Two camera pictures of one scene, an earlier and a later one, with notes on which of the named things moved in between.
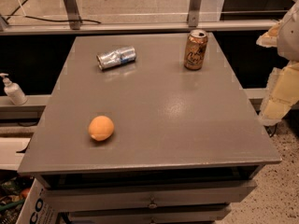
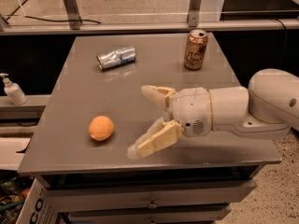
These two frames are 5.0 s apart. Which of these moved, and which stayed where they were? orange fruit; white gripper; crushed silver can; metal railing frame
Moved: white gripper
Stayed: orange fruit; metal railing frame; crushed silver can
